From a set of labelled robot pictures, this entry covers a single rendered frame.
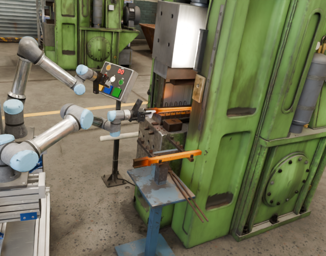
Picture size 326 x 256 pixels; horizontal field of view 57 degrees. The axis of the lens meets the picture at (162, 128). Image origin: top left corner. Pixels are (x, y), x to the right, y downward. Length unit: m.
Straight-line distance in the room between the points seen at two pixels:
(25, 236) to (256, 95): 1.85
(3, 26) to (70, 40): 3.24
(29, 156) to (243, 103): 1.38
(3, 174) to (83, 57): 5.41
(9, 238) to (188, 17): 1.87
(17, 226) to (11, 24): 7.93
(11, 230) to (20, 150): 0.92
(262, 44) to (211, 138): 0.68
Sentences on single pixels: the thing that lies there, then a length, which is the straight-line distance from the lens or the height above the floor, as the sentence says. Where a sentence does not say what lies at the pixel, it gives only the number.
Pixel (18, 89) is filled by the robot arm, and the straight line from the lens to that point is 2.25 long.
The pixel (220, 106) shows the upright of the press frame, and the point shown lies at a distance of 1.92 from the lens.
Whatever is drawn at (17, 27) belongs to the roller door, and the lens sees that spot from 9.87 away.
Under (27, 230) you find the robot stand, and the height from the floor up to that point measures 0.21.
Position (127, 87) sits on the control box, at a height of 1.06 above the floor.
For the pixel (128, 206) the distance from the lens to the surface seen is 2.84.
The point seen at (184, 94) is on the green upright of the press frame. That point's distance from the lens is 2.56.
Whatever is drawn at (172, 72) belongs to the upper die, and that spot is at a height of 1.32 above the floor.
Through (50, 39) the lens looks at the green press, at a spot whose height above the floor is 0.61.
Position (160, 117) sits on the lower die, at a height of 0.98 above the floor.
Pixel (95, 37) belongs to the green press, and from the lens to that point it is 6.94.
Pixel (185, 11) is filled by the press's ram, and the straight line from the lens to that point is 2.02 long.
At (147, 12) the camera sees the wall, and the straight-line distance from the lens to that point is 11.32.
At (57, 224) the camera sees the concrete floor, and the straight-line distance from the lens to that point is 2.70.
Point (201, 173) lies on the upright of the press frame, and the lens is 2.11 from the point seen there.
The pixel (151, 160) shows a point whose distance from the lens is 1.64.
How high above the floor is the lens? 1.82
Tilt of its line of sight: 24 degrees down
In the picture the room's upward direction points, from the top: 8 degrees clockwise
